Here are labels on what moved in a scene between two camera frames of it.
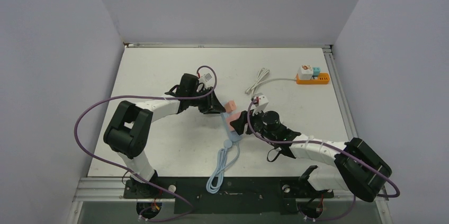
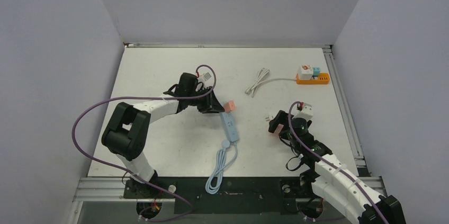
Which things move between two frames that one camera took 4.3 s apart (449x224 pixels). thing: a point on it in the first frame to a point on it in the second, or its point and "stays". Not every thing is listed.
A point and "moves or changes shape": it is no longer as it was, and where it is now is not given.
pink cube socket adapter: [231, 117] moves or changes shape
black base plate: [245, 196] stays
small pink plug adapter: [230, 106] stays
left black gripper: [211, 106] stays
